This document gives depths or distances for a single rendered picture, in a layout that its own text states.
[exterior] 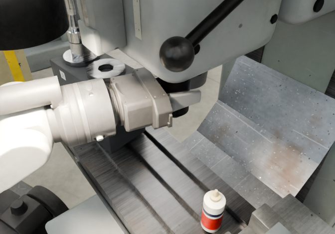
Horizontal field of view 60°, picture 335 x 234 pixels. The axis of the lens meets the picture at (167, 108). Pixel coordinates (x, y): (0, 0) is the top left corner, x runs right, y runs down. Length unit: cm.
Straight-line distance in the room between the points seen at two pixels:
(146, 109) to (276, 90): 45
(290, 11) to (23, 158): 38
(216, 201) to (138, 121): 22
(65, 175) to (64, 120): 164
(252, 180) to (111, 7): 58
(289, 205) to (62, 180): 159
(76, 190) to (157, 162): 125
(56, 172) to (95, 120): 167
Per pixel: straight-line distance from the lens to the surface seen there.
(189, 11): 28
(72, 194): 191
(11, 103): 39
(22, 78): 231
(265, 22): 38
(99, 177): 71
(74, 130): 40
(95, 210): 76
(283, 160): 78
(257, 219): 53
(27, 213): 114
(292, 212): 60
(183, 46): 24
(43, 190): 120
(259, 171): 79
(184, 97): 44
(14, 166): 41
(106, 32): 33
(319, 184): 90
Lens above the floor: 149
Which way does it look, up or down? 38 degrees down
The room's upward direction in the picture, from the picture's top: straight up
